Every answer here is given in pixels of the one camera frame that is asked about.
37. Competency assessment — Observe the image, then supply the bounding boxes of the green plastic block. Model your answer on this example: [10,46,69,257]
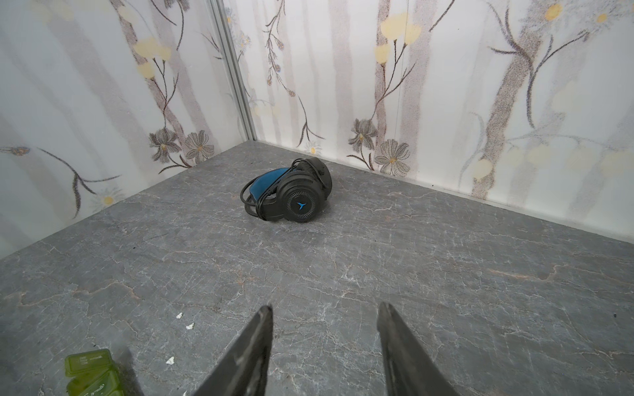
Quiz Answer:
[64,349,125,396]

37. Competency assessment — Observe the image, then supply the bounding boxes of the black blue headphones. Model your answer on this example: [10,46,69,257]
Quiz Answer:
[240,157,333,223]

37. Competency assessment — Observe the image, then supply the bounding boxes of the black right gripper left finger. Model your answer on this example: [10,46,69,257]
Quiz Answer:
[193,305,274,396]

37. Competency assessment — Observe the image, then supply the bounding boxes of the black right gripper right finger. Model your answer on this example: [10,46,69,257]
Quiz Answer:
[377,302,458,396]

